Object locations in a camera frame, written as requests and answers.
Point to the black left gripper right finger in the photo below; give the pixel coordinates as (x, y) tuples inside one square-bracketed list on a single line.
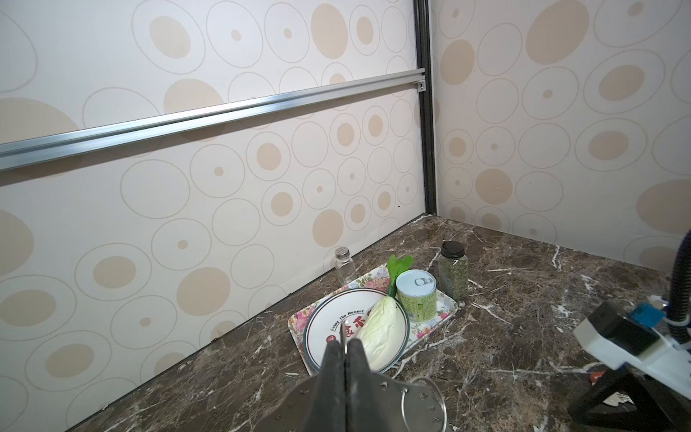
[(376, 402)]

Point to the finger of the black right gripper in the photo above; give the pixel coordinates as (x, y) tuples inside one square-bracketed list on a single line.
[(628, 400)]

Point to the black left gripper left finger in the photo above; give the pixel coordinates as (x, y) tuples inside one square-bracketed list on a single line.
[(317, 404)]

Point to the small red key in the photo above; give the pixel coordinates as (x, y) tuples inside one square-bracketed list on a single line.
[(594, 377)]

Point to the pale napa cabbage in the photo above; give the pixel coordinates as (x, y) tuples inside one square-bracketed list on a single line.
[(385, 334)]

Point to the white round plate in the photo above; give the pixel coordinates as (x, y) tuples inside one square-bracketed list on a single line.
[(349, 311)]

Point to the green labelled tin can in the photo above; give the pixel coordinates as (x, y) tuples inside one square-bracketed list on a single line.
[(417, 293)]

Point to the clear glass shaker bottle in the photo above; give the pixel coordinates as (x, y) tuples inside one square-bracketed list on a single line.
[(344, 264)]

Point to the green plastic leaf vegetable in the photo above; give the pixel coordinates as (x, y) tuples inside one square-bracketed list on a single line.
[(396, 266)]

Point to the green herb spice jar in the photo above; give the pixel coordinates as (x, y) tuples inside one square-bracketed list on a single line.
[(453, 270)]

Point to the horizontal aluminium frame rail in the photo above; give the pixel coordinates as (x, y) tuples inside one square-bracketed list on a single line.
[(25, 153)]

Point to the black vertical right corner post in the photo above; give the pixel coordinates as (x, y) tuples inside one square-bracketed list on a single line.
[(426, 103)]

